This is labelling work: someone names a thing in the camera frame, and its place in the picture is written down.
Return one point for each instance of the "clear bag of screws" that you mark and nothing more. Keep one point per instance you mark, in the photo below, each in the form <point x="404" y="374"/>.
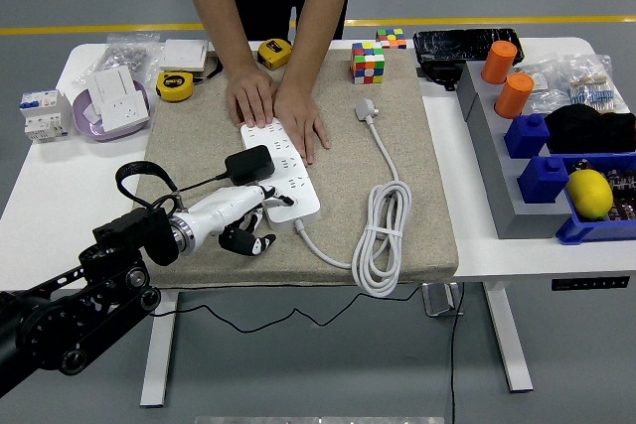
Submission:
<point x="124" y="54"/>

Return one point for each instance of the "white table leg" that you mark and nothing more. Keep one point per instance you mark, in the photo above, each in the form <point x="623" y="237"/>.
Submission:
<point x="159" y="344"/>
<point x="507" y="339"/>

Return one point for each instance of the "dark circuit board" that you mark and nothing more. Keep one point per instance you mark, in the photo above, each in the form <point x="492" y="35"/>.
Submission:
<point x="623" y="185"/>

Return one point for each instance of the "orange cylinder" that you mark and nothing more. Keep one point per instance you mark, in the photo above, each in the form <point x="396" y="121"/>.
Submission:
<point x="513" y="96"/>
<point x="498" y="64"/>

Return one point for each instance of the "person's left hand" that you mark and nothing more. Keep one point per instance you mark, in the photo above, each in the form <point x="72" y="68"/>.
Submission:
<point x="298" y="118"/>

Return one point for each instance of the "black power adapter plug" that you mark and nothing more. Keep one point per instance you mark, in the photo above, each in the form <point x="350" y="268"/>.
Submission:
<point x="248" y="163"/>

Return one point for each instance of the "black table control panel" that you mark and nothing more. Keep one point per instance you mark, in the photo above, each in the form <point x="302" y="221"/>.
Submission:
<point x="589" y="283"/>

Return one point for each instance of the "blue plastic bin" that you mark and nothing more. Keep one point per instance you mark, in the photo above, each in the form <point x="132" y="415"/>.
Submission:
<point x="591" y="233"/>

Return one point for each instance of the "boxy yellow tape measure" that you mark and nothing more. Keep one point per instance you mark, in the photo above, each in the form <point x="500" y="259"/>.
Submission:
<point x="274" y="52"/>

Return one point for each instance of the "grey stepped block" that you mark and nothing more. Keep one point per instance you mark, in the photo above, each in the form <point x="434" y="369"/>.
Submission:
<point x="517" y="215"/>

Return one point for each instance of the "white switch panel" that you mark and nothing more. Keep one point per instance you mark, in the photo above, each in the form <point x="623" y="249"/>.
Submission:
<point x="113" y="84"/>

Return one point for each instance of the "person's right forearm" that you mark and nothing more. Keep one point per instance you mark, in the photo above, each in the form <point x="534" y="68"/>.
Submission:
<point x="216" y="2"/>

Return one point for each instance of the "purple bowl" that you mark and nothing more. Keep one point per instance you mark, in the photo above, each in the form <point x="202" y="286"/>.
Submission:
<point x="87" y="118"/>

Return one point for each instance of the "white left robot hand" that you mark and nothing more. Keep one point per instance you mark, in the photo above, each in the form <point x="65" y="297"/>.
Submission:
<point x="218" y="210"/>

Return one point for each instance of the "white circuit breaker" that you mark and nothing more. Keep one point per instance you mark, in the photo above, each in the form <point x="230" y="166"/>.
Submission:
<point x="45" y="118"/>

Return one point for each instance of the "round yellow tape measure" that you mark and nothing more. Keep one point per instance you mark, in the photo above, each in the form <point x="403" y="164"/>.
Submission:
<point x="175" y="86"/>

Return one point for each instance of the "white power strip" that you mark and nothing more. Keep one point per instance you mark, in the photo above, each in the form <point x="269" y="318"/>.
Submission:
<point x="293" y="218"/>

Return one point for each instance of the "white wall switch plate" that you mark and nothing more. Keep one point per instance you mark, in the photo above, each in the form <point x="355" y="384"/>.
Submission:
<point x="183" y="54"/>

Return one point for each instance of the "grey-brown mat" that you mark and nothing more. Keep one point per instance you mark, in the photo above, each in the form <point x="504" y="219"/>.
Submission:
<point x="223" y="265"/>

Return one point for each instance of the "clear bag of small parts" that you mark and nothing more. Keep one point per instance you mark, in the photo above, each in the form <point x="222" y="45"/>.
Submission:
<point x="544" y="84"/>

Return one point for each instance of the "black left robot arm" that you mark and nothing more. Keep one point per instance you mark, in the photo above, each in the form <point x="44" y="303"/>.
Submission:
<point x="59" y="325"/>

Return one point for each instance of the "small colourful puzzle cube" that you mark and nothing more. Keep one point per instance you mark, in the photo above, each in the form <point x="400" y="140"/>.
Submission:
<point x="391" y="39"/>

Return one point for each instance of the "person's right hand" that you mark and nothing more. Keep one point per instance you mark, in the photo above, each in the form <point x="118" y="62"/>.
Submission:
<point x="251" y="94"/>

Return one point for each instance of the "blue block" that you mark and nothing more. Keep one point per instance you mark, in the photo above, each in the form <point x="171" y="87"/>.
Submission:
<point x="526" y="138"/>
<point x="541" y="181"/>

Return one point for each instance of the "black plastic tray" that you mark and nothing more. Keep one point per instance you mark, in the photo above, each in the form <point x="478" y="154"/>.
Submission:
<point x="457" y="44"/>

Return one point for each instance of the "yellow lemon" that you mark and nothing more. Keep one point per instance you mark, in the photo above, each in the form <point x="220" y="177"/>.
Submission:
<point x="588" y="193"/>

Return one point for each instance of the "person's left forearm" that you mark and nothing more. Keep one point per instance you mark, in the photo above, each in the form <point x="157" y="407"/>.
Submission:
<point x="318" y="12"/>

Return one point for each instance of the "clear bag of resistors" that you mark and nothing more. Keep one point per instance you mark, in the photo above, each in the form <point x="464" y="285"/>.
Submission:
<point x="593" y="91"/>

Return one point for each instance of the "black cloth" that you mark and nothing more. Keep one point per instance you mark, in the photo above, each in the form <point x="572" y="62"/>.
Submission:
<point x="586" y="128"/>

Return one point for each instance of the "large colourful puzzle cube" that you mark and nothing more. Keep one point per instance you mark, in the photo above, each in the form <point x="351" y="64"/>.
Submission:
<point x="367" y="64"/>

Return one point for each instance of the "white wall socket panel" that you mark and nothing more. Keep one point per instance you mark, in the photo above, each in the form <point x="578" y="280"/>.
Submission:
<point x="121" y="113"/>

